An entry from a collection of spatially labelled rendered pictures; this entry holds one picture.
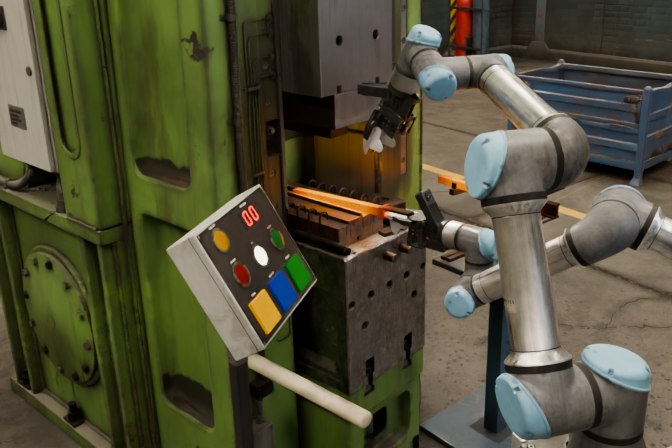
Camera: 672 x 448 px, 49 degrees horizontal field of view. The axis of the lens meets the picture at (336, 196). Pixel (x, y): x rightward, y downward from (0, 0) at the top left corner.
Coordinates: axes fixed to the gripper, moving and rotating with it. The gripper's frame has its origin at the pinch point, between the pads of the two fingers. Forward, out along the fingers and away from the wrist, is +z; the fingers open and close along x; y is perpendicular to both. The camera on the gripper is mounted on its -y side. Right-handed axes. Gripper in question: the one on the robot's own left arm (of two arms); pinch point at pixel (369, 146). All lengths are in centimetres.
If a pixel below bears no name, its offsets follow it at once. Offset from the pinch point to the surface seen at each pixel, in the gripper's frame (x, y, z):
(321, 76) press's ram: -2.8, -19.9, -9.2
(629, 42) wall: 839, -189, 196
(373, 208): 12.9, 2.0, 24.8
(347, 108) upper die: 7.0, -15.2, -0.1
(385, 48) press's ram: 23.6, -21.6, -12.7
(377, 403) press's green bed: 11, 33, 81
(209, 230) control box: -54, 4, 4
